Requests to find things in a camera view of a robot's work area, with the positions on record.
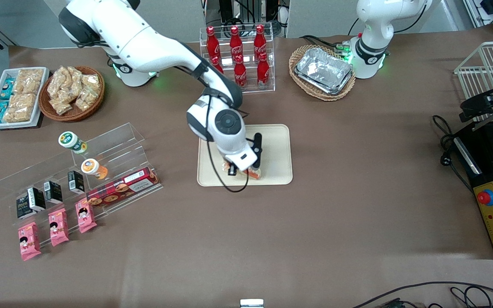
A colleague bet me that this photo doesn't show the clear bag of crackers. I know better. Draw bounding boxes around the clear bag of crackers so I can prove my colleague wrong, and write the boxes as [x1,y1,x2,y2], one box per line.
[74,75,101,112]
[56,66,83,88]
[47,71,68,100]
[51,95,75,116]

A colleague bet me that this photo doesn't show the black floor cables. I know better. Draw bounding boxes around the black floor cables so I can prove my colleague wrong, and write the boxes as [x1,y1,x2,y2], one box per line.
[351,281,493,308]

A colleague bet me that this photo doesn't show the clear acrylic bottle rack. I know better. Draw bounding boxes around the clear acrylic bottle rack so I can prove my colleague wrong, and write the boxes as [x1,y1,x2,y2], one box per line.
[199,27,276,96]

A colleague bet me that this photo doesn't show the white wire basket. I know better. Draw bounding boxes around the white wire basket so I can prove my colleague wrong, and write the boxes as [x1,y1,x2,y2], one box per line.
[454,41,493,123]

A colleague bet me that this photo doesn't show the tan rice snack bag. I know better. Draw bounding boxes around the tan rice snack bag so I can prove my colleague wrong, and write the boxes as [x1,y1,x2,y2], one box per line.
[3,93,38,124]
[14,68,45,95]

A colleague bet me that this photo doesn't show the white rectangular snack tray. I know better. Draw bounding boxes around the white rectangular snack tray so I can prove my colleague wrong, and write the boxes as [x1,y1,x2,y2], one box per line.
[0,67,50,130]

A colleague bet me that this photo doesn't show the small black drink carton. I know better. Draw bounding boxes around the small black drink carton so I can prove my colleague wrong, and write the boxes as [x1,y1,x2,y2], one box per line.
[44,181,63,205]
[67,171,86,193]
[27,187,46,212]

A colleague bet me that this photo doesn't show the light wicker basket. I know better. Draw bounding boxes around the light wicker basket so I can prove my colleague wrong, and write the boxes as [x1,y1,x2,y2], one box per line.
[289,45,356,102]

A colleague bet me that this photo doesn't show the pink snack packet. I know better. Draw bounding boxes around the pink snack packet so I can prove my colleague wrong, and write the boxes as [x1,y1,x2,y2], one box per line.
[18,222,42,262]
[48,208,70,247]
[75,199,98,234]

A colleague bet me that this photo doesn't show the black sealing machine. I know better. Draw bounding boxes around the black sealing machine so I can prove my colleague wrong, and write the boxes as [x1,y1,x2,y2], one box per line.
[452,120,493,260]

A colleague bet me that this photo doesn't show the green lid cup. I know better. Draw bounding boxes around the green lid cup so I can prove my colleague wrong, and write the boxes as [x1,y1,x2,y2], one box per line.
[58,131,88,155]

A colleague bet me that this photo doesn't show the red cookie box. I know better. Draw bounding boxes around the red cookie box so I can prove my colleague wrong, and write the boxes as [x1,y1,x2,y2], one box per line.
[86,167,160,208]

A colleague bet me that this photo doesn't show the stacked foil trays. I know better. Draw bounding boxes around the stacked foil trays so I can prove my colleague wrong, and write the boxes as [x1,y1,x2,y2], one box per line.
[294,47,354,95]

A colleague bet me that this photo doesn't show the brown wicker basket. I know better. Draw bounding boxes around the brown wicker basket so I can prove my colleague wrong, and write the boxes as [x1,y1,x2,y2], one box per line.
[39,66,105,122]

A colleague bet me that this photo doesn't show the black small carton left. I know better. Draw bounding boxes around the black small carton left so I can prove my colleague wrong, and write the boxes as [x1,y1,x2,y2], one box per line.
[16,195,36,220]

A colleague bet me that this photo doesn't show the clear acrylic stepped shelf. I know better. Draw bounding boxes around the clear acrylic stepped shelf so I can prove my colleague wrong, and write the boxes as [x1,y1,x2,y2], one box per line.
[0,123,164,247]

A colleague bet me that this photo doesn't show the black power cable with plug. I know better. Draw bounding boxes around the black power cable with plug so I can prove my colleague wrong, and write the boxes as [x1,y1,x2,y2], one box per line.
[432,115,475,194]

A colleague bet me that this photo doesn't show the background equipment rack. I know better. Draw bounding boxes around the background equipment rack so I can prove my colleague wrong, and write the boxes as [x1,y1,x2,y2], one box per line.
[203,0,291,38]

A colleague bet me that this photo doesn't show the orange lid cup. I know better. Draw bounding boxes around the orange lid cup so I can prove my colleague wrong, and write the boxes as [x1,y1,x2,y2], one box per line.
[80,158,109,181]

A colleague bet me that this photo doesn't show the beige plastic tray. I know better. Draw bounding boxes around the beige plastic tray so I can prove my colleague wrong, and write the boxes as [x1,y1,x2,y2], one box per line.
[197,124,293,187]

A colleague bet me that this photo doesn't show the red emergency stop button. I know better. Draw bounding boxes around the red emergency stop button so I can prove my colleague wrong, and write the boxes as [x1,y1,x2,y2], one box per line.
[476,189,493,207]

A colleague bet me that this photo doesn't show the triangle sandwich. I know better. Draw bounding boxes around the triangle sandwich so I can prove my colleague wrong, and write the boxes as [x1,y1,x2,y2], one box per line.
[223,160,262,181]

